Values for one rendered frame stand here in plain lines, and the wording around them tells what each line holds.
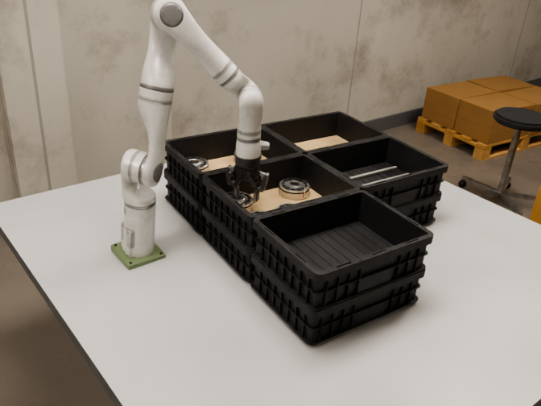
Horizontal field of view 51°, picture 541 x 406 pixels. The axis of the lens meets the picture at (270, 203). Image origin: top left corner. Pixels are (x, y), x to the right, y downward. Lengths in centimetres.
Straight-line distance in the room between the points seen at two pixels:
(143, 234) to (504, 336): 104
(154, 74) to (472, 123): 351
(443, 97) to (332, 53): 110
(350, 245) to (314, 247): 11
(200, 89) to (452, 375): 259
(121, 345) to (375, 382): 62
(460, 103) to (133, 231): 352
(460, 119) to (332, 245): 328
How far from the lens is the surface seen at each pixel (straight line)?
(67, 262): 179
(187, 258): 176
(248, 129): 162
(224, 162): 208
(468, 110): 474
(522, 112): 390
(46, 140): 314
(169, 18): 151
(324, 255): 158
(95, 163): 343
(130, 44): 332
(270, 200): 182
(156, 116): 155
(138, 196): 164
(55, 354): 254
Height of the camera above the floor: 169
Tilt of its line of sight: 28 degrees down
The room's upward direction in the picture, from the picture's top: 4 degrees clockwise
